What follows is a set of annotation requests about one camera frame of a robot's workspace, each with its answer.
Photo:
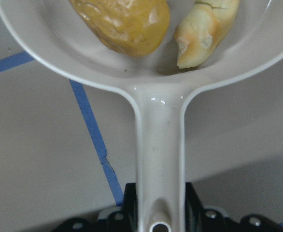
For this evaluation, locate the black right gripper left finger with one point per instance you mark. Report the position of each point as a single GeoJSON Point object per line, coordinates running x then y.
{"type": "Point", "coordinates": [130, 207]}

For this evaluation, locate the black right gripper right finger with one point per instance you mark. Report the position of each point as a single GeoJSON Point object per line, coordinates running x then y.
{"type": "Point", "coordinates": [193, 209]}

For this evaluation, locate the pale croissant piece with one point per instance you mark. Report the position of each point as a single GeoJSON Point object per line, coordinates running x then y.
{"type": "Point", "coordinates": [202, 30]}

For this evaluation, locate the glossy brown bread roll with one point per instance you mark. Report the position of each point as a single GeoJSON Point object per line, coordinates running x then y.
{"type": "Point", "coordinates": [132, 27]}

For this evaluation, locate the white plastic dustpan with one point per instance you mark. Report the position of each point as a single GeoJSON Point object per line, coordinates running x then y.
{"type": "Point", "coordinates": [159, 92]}

